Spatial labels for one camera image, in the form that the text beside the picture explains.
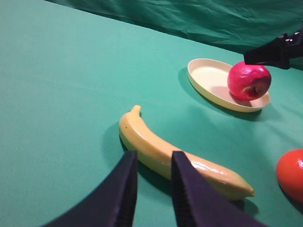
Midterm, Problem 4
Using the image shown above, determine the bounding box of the red apple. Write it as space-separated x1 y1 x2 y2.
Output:
227 61 272 101

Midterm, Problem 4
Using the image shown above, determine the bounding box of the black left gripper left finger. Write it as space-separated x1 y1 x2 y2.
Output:
44 151 138 227

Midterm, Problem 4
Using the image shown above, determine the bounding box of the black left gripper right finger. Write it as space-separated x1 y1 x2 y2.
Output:
171 151 265 227

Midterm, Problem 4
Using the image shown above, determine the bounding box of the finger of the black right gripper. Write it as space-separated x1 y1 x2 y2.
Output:
243 29 303 70

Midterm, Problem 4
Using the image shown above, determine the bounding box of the pale yellow plate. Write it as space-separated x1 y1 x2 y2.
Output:
187 59 270 113

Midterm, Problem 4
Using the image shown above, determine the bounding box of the orange-red tangerine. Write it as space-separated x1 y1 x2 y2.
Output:
276 149 303 204

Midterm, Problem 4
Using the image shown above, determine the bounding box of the green backdrop cloth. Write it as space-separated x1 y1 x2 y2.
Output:
57 0 303 53

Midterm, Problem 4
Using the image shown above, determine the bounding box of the yellow banana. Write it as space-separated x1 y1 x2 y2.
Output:
119 105 255 201

